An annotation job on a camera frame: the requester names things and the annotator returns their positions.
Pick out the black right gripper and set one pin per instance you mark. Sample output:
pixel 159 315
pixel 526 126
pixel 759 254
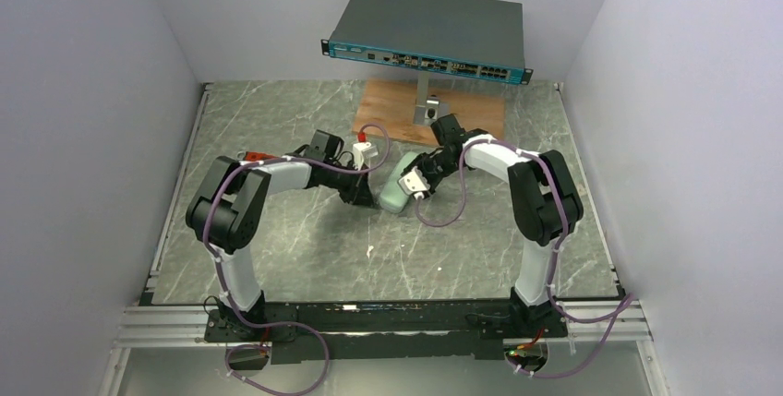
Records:
pixel 429 175

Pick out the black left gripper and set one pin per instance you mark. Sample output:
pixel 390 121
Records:
pixel 357 191

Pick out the mint green umbrella case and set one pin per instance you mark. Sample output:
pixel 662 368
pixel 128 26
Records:
pixel 391 197

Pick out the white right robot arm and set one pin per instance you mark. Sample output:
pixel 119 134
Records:
pixel 546 206

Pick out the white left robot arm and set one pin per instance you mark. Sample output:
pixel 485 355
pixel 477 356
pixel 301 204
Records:
pixel 226 210

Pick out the wooden base board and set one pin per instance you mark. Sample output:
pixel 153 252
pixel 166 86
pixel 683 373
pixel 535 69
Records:
pixel 391 104

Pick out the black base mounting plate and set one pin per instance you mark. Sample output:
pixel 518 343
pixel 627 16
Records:
pixel 478 328

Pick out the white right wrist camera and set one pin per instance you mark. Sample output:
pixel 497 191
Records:
pixel 414 184

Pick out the metal stand post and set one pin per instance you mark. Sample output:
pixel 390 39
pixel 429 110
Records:
pixel 429 108

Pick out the red handled adjustable wrench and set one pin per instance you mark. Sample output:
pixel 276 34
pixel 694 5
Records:
pixel 265 159

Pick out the grey network switch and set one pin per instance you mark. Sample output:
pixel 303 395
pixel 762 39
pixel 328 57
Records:
pixel 481 39

